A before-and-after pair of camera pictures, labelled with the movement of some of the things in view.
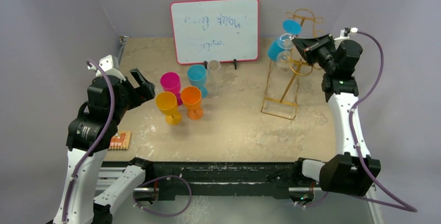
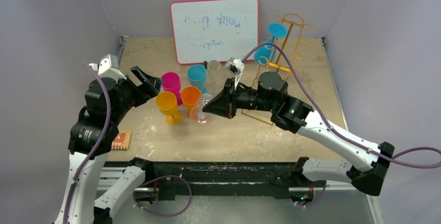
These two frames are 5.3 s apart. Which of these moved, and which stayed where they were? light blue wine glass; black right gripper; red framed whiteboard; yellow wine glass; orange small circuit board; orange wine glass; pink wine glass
Moved: black right gripper
Stayed: red framed whiteboard; pink wine glass; orange small circuit board; orange wine glass; yellow wine glass; light blue wine glass
